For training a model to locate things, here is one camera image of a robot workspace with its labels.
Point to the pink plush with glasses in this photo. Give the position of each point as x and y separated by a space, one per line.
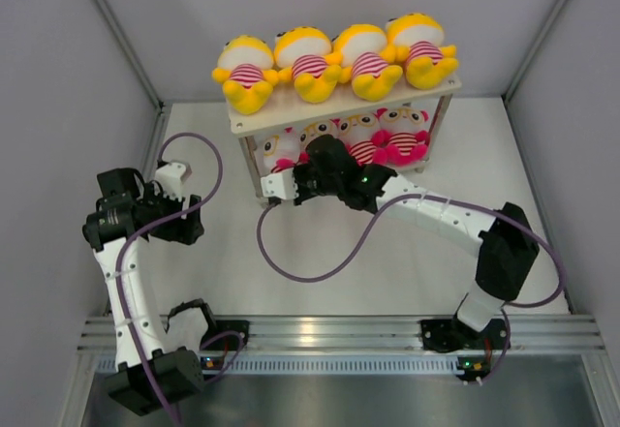
280 151

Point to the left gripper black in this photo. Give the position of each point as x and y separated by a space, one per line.
185 232

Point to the yellow frog plush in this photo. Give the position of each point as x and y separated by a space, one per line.
419 40
368 61
245 70
306 60

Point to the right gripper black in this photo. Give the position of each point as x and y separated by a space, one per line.
298 171

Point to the pink plush face down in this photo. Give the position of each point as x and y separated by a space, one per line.
405 137

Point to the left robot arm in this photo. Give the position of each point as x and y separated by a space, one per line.
156 359

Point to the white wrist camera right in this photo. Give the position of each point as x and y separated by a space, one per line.
280 185

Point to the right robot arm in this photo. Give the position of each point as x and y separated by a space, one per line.
500 240

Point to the white two-tier shelf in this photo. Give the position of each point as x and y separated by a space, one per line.
285 109

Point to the aluminium rail frame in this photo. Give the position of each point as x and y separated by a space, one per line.
530 334

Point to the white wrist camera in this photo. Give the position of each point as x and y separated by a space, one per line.
280 185
171 176

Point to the perforated cable duct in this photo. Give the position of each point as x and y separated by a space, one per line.
333 364

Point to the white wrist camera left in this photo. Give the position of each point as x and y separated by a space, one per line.
171 176

